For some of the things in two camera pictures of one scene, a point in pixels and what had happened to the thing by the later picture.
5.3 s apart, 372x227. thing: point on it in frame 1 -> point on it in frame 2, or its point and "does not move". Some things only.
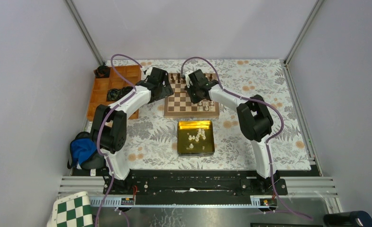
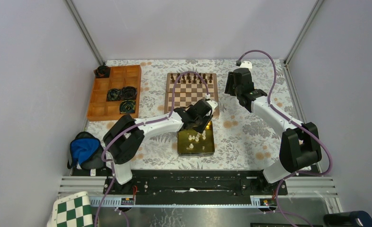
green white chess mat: (74, 211) does not move
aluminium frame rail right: (309, 141) does not move
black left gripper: (165, 91) -> (207, 118)
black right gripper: (188, 89) -> (230, 81)
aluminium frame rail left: (82, 26) does not move
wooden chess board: (178, 106) does not move
